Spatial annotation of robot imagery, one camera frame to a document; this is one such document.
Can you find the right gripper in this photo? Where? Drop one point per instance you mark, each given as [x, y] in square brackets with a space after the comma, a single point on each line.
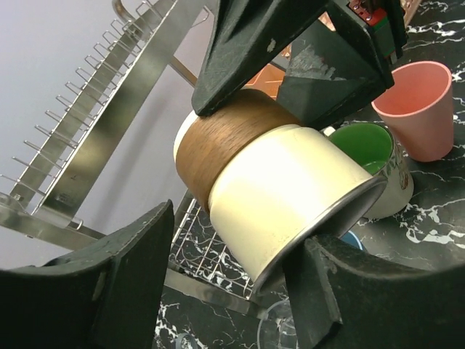
[332, 74]

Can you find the steel two-tier dish rack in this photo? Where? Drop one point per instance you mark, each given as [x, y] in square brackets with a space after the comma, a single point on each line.
[46, 197]

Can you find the cream ceramic mug green inside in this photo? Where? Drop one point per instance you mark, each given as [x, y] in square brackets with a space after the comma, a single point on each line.
[374, 148]

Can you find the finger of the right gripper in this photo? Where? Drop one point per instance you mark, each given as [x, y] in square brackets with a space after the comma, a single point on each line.
[246, 36]

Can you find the light blue plastic cup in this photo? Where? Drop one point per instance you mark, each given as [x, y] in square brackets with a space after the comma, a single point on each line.
[350, 238]

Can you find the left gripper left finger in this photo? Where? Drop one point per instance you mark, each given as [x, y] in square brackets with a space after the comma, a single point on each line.
[106, 295]

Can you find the cream and brown cup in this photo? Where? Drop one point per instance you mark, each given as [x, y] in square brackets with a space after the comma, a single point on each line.
[268, 183]

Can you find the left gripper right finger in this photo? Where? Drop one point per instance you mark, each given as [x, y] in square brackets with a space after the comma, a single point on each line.
[342, 297]

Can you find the tall pink plastic cup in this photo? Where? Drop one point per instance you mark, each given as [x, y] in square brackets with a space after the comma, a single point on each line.
[418, 109]

